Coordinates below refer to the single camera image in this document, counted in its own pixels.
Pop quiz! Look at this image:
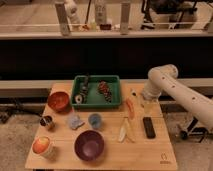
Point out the green plastic tray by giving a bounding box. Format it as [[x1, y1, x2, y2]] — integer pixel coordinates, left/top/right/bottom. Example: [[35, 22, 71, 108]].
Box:
[[70, 75, 122, 109]]

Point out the purple bowl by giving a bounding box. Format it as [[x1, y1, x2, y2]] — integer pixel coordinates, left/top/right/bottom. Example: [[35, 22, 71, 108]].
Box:
[[74, 130, 105, 161]]

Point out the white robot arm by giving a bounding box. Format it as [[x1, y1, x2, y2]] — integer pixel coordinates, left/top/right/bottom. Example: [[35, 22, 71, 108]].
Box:
[[141, 64, 213, 131]]

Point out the small blue cup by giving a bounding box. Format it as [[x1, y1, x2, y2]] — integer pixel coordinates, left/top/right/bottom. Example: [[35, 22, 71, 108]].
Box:
[[88, 113, 102, 129]]

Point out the red bowl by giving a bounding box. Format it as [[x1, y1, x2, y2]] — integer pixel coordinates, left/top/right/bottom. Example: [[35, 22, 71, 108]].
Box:
[[47, 91, 69, 112]]

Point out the black remote control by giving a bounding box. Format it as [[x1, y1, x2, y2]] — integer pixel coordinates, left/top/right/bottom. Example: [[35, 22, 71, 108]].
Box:
[[143, 117, 156, 139]]

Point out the orange carrot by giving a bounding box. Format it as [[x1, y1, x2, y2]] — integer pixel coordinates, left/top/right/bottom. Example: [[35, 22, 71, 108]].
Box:
[[126, 99, 135, 119]]

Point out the white tape roll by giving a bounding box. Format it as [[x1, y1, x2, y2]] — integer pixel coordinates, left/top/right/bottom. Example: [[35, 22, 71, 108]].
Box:
[[75, 94, 83, 104]]

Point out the crumpled blue cloth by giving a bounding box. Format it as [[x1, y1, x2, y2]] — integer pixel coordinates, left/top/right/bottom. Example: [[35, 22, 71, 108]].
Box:
[[67, 115, 84, 130]]

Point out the small metal cup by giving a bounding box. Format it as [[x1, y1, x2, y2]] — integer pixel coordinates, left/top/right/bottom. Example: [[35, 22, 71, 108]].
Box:
[[40, 115, 55, 131]]

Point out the red grape bunch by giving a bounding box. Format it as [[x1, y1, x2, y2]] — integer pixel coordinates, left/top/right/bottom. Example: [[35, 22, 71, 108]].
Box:
[[98, 81, 112, 102]]

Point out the black tool in tray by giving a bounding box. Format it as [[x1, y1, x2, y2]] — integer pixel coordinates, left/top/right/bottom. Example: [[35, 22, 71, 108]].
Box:
[[80, 75, 90, 103]]

